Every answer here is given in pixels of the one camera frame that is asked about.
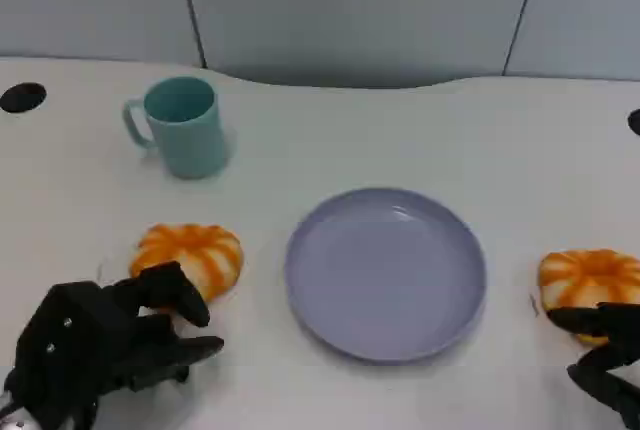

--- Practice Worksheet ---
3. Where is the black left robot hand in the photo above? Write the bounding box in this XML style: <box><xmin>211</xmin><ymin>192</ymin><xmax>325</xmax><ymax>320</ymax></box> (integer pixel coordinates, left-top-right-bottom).
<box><xmin>3</xmin><ymin>261</ymin><xmax>225</xmax><ymax>430</ymax></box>

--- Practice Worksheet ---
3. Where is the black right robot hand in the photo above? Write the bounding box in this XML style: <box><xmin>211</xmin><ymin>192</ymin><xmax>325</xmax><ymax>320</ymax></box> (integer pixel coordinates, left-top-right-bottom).
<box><xmin>547</xmin><ymin>302</ymin><xmax>640</xmax><ymax>430</ymax></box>

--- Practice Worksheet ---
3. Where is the orange white toy bread roll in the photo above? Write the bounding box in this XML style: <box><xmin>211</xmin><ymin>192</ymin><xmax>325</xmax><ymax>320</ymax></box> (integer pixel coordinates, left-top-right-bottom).
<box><xmin>128</xmin><ymin>223</ymin><xmax>245</xmax><ymax>314</ymax></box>
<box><xmin>538</xmin><ymin>248</ymin><xmax>640</xmax><ymax>349</ymax></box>

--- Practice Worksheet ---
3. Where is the pale green mug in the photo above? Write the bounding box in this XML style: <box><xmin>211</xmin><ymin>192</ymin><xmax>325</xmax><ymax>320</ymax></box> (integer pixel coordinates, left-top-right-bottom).
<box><xmin>122</xmin><ymin>75</ymin><xmax>232</xmax><ymax>180</ymax></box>

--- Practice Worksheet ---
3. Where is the lilac plate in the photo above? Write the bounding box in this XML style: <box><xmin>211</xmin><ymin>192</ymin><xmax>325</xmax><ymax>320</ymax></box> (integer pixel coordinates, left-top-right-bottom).
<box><xmin>284</xmin><ymin>186</ymin><xmax>489</xmax><ymax>366</ymax></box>

